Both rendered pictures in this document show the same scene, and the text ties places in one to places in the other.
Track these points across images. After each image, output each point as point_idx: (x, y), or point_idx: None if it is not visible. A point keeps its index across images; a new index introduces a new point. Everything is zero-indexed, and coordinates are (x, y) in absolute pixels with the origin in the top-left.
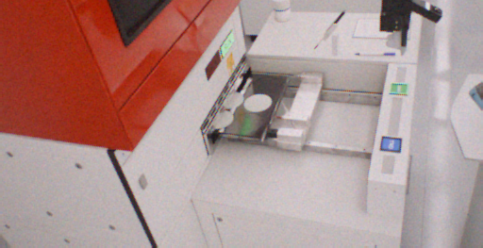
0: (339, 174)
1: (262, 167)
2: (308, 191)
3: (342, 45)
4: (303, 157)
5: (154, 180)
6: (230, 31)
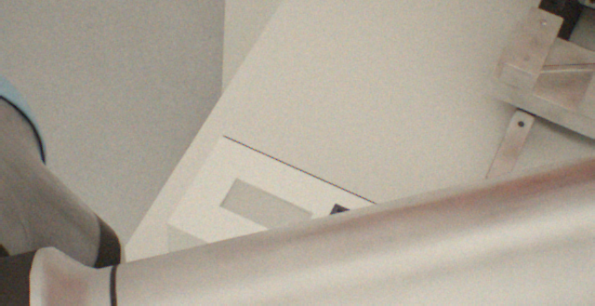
0: (383, 189)
1: (459, 8)
2: (335, 97)
3: None
4: (482, 114)
5: None
6: None
